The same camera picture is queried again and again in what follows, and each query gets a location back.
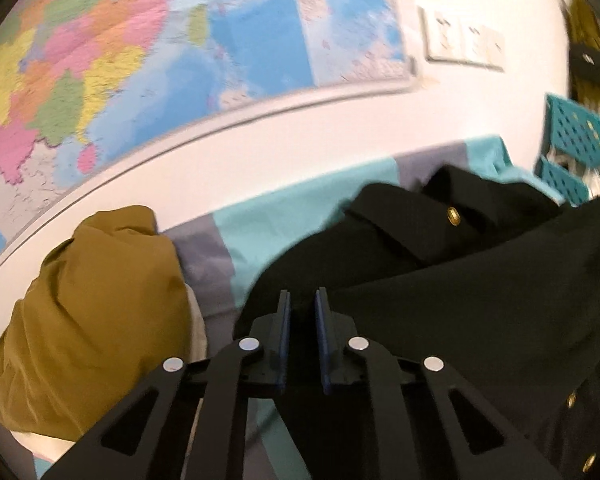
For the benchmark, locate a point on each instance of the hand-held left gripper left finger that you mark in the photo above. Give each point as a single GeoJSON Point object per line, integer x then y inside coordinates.
{"type": "Point", "coordinates": [284, 345]}

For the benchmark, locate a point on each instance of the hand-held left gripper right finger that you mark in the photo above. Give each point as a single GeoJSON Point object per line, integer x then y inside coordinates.
{"type": "Point", "coordinates": [322, 345]}

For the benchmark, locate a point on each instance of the black garment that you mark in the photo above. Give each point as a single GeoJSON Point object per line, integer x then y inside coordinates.
{"type": "Point", "coordinates": [455, 290]}

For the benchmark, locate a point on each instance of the patterned teal grey bedsheet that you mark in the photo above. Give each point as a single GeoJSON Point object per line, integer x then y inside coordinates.
{"type": "Point", "coordinates": [280, 220]}

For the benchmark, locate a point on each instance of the olive green garment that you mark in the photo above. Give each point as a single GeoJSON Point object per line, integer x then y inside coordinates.
{"type": "Point", "coordinates": [95, 310]}

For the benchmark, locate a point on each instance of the teal plastic storage rack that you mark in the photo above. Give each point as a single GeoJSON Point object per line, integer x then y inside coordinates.
{"type": "Point", "coordinates": [577, 130]}

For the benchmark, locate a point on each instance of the yellow hanging cloth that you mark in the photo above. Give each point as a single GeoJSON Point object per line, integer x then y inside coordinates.
{"type": "Point", "coordinates": [587, 20]}

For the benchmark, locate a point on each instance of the colourful wall map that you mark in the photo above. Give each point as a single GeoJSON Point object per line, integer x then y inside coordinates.
{"type": "Point", "coordinates": [155, 60]}

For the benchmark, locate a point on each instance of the white wall socket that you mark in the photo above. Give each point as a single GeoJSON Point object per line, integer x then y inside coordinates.
{"type": "Point", "coordinates": [475, 42]}
{"type": "Point", "coordinates": [442, 35]}

